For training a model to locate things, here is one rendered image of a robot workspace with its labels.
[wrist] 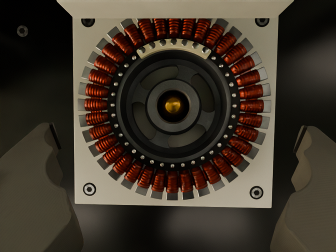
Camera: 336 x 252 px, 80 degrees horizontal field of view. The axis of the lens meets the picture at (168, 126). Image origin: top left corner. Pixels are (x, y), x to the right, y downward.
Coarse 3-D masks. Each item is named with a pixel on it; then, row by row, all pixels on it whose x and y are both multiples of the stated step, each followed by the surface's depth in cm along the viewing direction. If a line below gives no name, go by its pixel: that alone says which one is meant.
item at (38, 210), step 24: (24, 144) 9; (48, 144) 9; (0, 168) 8; (24, 168) 7; (48, 168) 8; (0, 192) 7; (24, 192) 7; (48, 192) 7; (0, 216) 6; (24, 216) 6; (48, 216) 6; (72, 216) 6; (0, 240) 5; (24, 240) 5; (48, 240) 5; (72, 240) 6
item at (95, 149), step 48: (144, 48) 11; (192, 48) 11; (240, 48) 11; (96, 96) 12; (144, 96) 14; (192, 96) 12; (240, 96) 11; (96, 144) 11; (144, 144) 13; (192, 144) 14; (240, 144) 11; (144, 192) 12; (192, 192) 12
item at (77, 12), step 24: (72, 0) 5; (96, 0) 5; (120, 0) 5; (144, 0) 5; (168, 0) 5; (192, 0) 5; (216, 0) 5; (240, 0) 5; (264, 0) 5; (288, 0) 5
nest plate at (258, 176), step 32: (96, 32) 15; (224, 32) 15; (256, 32) 15; (192, 128) 15; (256, 128) 15; (256, 160) 15; (96, 192) 15; (128, 192) 15; (224, 192) 15; (256, 192) 15
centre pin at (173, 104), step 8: (168, 96) 12; (176, 96) 12; (184, 96) 13; (160, 104) 13; (168, 104) 12; (176, 104) 12; (184, 104) 13; (160, 112) 13; (168, 112) 12; (176, 112) 12; (184, 112) 13
